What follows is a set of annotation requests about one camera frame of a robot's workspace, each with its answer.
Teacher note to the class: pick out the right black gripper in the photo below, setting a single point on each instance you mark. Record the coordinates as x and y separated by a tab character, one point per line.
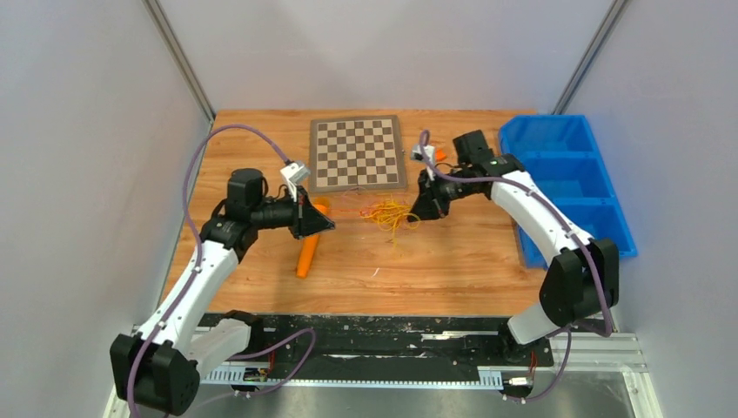
429	204

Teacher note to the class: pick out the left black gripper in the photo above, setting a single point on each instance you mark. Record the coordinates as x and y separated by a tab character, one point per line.
306	219

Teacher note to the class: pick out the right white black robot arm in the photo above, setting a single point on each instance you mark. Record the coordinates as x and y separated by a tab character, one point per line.
582	277

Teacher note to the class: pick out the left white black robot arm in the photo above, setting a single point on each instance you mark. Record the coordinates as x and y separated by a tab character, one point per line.
162	364

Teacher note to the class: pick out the orange carrot toy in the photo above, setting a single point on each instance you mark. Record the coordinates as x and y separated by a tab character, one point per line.
310	244

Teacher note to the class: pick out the wooden chessboard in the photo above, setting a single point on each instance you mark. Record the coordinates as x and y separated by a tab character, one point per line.
356	153

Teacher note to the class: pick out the blue three-compartment bin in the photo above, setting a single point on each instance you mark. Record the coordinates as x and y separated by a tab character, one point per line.
564	160

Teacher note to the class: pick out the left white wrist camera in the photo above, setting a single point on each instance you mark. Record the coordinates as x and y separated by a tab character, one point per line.
295	173

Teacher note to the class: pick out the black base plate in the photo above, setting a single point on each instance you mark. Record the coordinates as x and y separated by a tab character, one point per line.
388	348

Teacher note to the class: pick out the right corner aluminium post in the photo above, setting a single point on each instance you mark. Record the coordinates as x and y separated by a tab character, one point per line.
605	29

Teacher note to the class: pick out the corner aluminium post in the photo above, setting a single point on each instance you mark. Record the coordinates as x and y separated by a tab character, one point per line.
170	39
605	29

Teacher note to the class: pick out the aluminium frame rail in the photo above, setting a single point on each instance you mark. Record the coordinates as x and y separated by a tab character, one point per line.
591	376

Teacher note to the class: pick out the left corner aluminium post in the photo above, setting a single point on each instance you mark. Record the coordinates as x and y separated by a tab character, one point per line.
170	39

